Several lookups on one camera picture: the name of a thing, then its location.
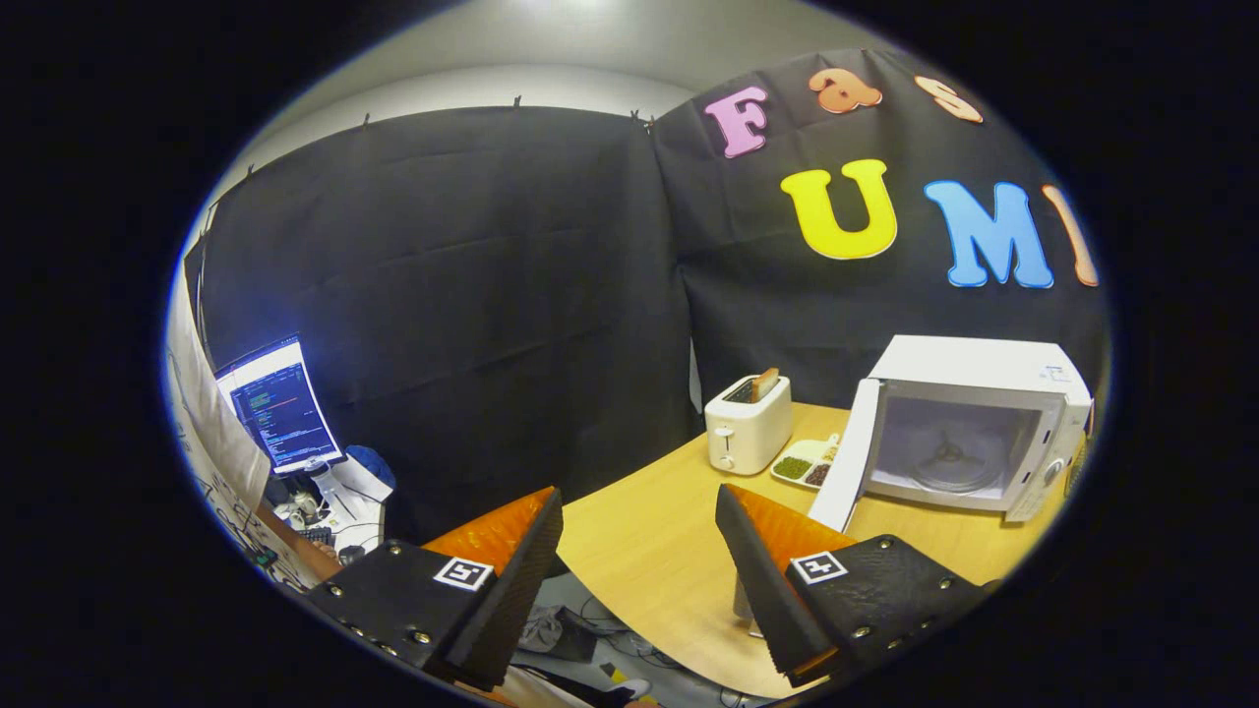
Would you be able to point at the black keyboard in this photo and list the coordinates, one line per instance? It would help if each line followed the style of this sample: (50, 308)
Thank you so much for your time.
(317, 537)

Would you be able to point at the black backdrop cloth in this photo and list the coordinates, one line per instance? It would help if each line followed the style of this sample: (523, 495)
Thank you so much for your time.
(492, 295)

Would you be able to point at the computer monitor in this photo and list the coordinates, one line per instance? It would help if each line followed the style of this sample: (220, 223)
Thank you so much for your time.
(280, 413)

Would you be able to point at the cream toaster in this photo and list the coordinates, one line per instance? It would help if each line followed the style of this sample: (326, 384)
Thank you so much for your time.
(748, 433)

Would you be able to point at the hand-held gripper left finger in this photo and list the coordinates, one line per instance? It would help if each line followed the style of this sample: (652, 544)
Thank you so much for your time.
(511, 600)

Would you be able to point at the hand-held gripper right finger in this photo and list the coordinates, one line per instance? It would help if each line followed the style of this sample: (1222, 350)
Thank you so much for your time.
(762, 590)

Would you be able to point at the blue fabric object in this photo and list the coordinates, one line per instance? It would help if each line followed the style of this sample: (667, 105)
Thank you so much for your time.
(372, 464)

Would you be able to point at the white microwave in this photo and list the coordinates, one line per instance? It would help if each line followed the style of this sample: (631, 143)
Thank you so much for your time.
(984, 369)

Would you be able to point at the white divided bean dish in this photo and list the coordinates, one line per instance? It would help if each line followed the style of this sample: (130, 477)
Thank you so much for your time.
(797, 462)

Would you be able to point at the black computer mouse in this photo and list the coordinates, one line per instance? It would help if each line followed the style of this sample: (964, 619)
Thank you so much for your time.
(351, 555)

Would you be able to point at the toast slice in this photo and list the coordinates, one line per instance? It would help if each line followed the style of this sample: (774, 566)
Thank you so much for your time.
(765, 383)

